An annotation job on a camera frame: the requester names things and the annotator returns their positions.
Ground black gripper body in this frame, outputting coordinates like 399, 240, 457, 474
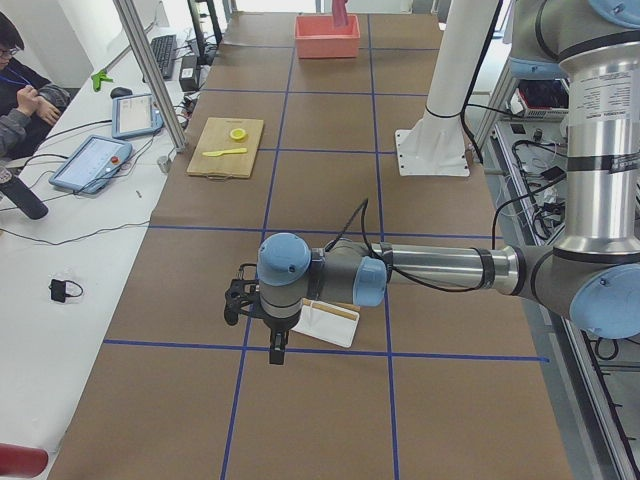
264, 319, 293, 348

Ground pink microfibre cloth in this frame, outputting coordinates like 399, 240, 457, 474
331, 0, 349, 28

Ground black water bottle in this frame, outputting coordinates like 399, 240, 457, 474
1, 166, 49, 220

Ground white towel rack tray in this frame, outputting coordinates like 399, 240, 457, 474
293, 304, 360, 348

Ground yellow plastic knife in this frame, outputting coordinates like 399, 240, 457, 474
202, 147, 248, 158

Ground bamboo cutting board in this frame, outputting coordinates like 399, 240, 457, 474
186, 117, 264, 179

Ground yellow lemon slices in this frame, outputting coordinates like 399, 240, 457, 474
229, 128, 248, 142

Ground near blue teach pendant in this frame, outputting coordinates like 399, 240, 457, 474
49, 135, 133, 195

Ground blue teach pendant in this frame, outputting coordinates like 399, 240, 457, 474
111, 94, 164, 139
49, 135, 133, 195

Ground far blue teach pendant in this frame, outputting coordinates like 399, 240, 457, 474
111, 94, 164, 139

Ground black power adapter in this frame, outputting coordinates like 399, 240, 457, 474
179, 55, 201, 92

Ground red cylinder object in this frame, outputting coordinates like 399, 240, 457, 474
0, 443, 49, 478

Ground black computer mouse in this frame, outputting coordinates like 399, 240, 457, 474
110, 87, 133, 99

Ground pink plastic bin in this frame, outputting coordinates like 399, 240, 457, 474
294, 14, 361, 59

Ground black keyboard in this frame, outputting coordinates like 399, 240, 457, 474
150, 35, 177, 79

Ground green plastic clamp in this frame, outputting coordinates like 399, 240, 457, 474
91, 69, 113, 92

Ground seated person dark jacket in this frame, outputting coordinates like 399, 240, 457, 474
1, 14, 71, 160

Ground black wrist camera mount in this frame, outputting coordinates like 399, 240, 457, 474
223, 278, 264, 326

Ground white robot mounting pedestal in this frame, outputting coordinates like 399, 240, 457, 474
395, 0, 502, 177

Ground aluminium side frame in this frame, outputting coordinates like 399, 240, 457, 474
472, 49, 640, 480

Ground aluminium frame post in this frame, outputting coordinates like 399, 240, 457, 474
113, 0, 186, 153

